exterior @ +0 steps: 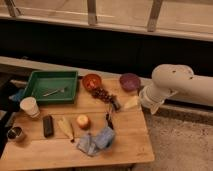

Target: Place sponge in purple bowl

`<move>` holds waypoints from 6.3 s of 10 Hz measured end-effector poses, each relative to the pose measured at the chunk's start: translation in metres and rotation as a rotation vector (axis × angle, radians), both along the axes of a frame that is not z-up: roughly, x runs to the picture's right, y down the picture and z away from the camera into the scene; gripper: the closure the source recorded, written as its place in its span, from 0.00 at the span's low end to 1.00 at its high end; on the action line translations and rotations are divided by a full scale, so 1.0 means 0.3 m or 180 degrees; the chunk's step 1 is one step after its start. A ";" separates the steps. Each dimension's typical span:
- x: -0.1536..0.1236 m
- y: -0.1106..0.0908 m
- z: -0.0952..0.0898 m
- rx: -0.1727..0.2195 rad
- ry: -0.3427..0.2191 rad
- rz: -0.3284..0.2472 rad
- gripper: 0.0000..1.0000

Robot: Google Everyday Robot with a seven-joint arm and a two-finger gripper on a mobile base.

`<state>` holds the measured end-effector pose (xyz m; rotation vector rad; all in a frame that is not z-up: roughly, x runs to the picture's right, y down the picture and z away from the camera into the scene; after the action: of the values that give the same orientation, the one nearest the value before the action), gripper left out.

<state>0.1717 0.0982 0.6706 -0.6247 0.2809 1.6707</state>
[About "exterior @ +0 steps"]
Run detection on bunch of dark grapes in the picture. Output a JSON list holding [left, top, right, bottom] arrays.
[[91, 87, 116, 103]]

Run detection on black handled utensil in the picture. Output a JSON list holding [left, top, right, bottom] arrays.
[[105, 100, 121, 129]]

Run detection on orange red bowl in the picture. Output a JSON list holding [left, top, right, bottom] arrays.
[[82, 74, 102, 91]]

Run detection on purple bowl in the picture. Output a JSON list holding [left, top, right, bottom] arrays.
[[119, 73, 141, 92]]

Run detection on silver fork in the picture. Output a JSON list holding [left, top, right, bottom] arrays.
[[42, 87, 67, 97]]

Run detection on blue sponge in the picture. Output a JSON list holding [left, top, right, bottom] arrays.
[[94, 127, 115, 149]]

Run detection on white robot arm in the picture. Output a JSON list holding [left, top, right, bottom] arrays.
[[123, 64, 213, 114]]

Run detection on white paper cup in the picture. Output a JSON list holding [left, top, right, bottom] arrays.
[[20, 97, 40, 118]]

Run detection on red yellow apple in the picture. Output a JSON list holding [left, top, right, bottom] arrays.
[[76, 114, 90, 130]]

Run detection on green plastic tray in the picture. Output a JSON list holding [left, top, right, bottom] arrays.
[[23, 71, 78, 105]]

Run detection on black rectangular remote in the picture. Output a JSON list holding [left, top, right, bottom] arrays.
[[43, 115, 54, 138]]

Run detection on small metal cup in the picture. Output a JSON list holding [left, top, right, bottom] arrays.
[[7, 127, 26, 142]]

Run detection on blue crumpled cloth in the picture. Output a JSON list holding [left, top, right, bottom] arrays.
[[76, 133, 99, 156]]

